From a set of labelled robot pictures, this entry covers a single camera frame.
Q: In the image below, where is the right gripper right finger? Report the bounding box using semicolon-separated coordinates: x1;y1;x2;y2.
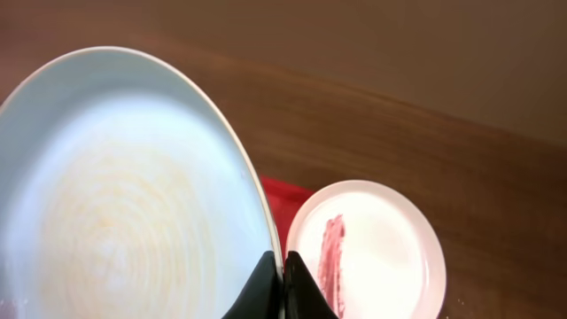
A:
283;251;338;319

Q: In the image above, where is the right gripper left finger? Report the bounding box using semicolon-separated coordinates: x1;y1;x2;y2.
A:
222;251;281;319

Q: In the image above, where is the red plastic tray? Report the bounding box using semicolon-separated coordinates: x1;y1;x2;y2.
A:
260;176;314;253

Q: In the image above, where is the white plate top right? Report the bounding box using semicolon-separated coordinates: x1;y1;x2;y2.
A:
286;180;447;319

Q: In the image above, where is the light blue plate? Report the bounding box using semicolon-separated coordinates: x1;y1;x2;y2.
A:
1;46;283;318

